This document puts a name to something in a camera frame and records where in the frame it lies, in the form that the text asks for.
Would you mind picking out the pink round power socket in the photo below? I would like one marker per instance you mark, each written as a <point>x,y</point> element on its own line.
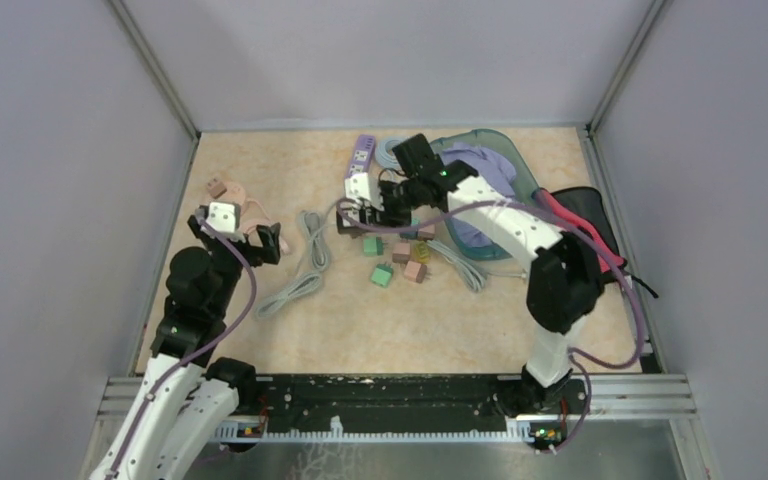
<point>233,192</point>

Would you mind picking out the yellow USB charger plug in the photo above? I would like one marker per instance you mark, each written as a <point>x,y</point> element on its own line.
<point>421,253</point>

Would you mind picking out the brown pink USB charger plug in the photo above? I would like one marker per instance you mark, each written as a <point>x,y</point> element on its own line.
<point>426,233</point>

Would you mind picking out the teal USB charger plug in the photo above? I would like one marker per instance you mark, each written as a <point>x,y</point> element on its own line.
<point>411,234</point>

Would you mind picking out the lavender cloth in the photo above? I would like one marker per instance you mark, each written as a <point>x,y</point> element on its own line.
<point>495,169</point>

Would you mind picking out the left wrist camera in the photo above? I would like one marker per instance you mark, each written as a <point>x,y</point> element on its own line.
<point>223,217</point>

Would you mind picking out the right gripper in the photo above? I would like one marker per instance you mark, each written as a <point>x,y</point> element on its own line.
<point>392,218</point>

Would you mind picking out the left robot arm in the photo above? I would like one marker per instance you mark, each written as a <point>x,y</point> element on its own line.
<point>184,393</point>

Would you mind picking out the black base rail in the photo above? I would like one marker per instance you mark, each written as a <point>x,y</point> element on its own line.
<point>296,407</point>

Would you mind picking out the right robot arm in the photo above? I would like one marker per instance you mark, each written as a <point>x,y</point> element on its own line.
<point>561,262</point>

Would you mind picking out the black power strip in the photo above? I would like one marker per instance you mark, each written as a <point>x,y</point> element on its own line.
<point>358,222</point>

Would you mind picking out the purple power strip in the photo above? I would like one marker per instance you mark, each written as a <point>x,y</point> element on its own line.
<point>362,154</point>

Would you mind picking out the red and black bag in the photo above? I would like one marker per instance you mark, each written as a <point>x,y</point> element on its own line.
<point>583,207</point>

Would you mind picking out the teal plastic basin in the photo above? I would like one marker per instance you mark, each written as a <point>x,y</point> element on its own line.
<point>524,185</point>

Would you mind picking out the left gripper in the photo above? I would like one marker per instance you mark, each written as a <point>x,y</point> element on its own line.
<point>256,254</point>

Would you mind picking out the green plug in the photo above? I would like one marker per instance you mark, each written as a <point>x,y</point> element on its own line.
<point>382,275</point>
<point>373,246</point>

